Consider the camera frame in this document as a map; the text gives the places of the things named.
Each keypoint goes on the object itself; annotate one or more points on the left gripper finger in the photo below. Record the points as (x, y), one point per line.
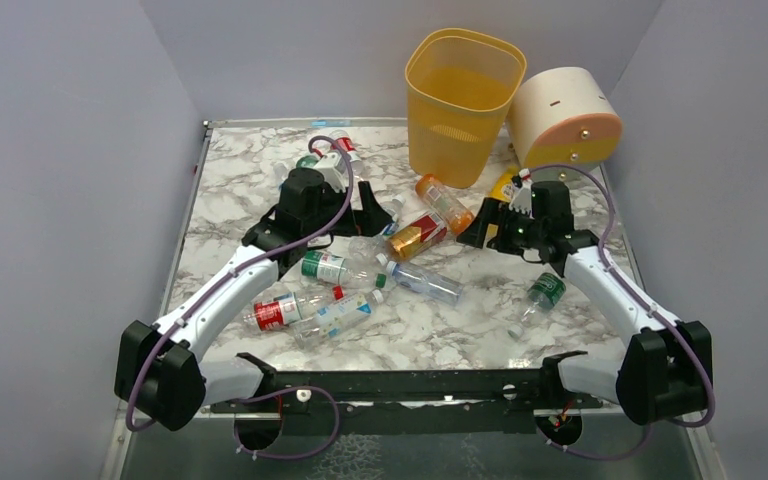
(333, 169)
(372, 219)

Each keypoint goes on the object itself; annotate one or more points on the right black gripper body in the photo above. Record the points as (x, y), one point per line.
(499, 232)

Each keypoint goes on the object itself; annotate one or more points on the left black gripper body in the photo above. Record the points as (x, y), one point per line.
(355, 220)

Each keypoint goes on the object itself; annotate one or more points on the orange cap juice bottle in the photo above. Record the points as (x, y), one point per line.
(436, 195)

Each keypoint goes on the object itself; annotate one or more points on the green label crushed bottle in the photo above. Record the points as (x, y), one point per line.
(542, 296)

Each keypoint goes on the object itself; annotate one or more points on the red gold tea bottle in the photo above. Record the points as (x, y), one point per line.
(418, 236)

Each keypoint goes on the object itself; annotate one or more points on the clear blue cap bottle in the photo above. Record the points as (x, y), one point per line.
(422, 281)

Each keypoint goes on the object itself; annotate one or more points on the yellow juice bottle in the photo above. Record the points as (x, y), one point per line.
(505, 187)

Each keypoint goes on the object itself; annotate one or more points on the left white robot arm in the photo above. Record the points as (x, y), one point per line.
(159, 370)

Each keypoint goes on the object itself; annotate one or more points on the yellow mesh plastic bin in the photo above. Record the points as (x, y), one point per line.
(460, 85)

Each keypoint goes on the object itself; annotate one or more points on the green label tall bottle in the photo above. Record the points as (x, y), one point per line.
(307, 161)

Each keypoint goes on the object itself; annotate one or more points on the crushed clear water bottle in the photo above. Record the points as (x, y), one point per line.
(365, 249)

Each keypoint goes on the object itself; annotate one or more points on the red label clear bottle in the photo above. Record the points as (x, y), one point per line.
(343, 139)

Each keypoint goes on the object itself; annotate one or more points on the blue label clear bottle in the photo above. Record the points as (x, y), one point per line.
(281, 172)

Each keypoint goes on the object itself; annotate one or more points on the green white label bottle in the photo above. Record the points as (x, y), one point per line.
(338, 270)

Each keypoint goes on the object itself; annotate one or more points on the blue white label bottle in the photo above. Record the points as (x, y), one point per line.
(332, 320)

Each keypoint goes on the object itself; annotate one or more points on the red label bottle near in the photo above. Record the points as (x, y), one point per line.
(289, 308)

